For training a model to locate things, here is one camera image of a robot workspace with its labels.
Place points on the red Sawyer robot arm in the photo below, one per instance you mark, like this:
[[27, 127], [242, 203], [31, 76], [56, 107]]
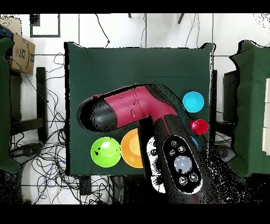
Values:
[[137, 103]]

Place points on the white box stack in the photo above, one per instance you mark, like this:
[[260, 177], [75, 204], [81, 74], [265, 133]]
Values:
[[266, 116]]

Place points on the large orange-yellow bowl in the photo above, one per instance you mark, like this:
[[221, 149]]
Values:
[[130, 150]]

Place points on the dark green tablecloth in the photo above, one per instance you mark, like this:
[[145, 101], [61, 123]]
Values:
[[137, 63]]

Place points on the large green bowl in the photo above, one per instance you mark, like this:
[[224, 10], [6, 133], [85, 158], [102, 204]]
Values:
[[103, 156]]

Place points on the small light blue bowl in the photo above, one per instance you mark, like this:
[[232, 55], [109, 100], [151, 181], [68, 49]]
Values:
[[193, 101]]

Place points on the red cup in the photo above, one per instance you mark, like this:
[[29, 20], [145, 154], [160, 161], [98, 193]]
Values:
[[199, 126]]

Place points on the large blue bowl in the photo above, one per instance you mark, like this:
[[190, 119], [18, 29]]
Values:
[[195, 141]]

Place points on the black metal stand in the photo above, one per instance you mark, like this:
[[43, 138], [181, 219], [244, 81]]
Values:
[[41, 95]]

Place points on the green cloth-covered table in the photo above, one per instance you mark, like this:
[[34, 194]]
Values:
[[251, 105], [4, 105]]

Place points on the cardboard box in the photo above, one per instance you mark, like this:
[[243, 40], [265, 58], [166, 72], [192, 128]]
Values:
[[22, 55]]

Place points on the black square frame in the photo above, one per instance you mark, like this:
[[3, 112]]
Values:
[[45, 36]]

